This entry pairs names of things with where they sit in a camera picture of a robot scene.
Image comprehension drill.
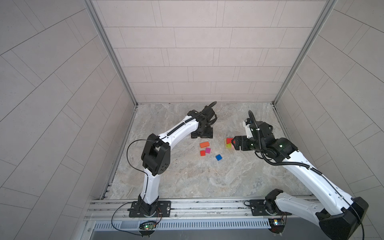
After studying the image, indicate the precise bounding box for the left circuit board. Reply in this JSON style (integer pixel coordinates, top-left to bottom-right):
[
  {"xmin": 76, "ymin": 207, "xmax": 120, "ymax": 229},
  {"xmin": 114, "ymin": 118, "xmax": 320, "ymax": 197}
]
[{"xmin": 139, "ymin": 221, "xmax": 157, "ymax": 231}]

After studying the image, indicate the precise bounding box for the orange wood block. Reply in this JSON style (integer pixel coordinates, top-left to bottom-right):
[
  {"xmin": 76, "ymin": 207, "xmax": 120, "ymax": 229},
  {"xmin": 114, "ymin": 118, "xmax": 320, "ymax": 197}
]
[{"xmin": 200, "ymin": 142, "xmax": 210, "ymax": 148}]

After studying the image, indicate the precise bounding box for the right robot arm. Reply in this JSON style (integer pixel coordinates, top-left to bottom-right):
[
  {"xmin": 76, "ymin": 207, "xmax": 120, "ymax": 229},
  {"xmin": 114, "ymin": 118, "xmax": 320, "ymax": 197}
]
[{"xmin": 232, "ymin": 118, "xmax": 369, "ymax": 240}]

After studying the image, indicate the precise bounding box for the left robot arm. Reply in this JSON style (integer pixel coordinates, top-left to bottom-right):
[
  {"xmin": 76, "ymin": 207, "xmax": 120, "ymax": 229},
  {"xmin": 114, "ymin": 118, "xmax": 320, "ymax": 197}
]
[{"xmin": 133, "ymin": 101, "xmax": 218, "ymax": 217}]

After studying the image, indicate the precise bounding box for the aluminium mounting rail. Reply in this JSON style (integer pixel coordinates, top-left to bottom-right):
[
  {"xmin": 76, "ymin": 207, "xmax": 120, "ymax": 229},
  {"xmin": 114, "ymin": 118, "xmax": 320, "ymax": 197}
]
[{"xmin": 86, "ymin": 195, "xmax": 335, "ymax": 223}]

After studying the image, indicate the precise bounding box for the circuit board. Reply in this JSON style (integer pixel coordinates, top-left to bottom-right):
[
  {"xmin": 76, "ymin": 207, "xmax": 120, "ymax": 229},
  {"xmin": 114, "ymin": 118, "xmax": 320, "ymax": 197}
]
[
  {"xmin": 268, "ymin": 218, "xmax": 286, "ymax": 229},
  {"xmin": 139, "ymin": 221, "xmax": 157, "ymax": 231}
]

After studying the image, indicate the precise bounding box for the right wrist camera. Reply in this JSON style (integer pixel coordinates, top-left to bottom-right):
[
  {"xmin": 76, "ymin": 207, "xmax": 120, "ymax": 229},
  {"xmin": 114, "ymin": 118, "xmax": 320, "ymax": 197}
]
[{"xmin": 243, "ymin": 118, "xmax": 253, "ymax": 139}]

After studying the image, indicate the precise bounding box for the right circuit board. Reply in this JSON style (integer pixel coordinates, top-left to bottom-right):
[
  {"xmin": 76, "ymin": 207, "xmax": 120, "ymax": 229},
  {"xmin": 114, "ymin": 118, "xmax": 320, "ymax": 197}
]
[{"xmin": 268, "ymin": 218, "xmax": 286, "ymax": 229}]

